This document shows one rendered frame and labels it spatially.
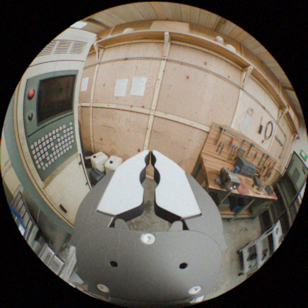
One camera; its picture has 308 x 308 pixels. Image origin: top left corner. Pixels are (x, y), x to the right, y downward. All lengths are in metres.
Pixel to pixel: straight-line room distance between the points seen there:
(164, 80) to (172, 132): 0.79
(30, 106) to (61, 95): 0.27
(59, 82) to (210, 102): 1.66
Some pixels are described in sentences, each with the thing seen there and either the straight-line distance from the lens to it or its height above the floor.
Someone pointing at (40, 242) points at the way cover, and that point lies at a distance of 1.14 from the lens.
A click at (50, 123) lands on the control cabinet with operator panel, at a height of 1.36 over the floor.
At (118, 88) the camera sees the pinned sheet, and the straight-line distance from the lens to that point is 1.81.
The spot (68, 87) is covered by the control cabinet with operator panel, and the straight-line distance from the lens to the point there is 0.83.
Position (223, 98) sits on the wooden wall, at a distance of 1.66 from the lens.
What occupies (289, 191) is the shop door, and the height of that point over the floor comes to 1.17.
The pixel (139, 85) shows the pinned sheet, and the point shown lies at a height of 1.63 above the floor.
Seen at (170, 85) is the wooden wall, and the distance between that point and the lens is 1.55.
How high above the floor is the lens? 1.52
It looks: 32 degrees down
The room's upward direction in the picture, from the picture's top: 13 degrees clockwise
